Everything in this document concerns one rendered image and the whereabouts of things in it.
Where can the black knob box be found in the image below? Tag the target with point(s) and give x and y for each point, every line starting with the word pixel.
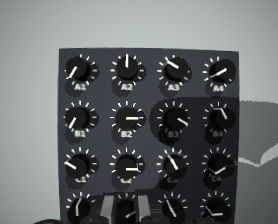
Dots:
pixel 129 103

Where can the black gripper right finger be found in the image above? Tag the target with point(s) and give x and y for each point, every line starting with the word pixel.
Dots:
pixel 143 216

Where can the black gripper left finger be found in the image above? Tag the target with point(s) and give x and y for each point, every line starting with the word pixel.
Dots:
pixel 98 214

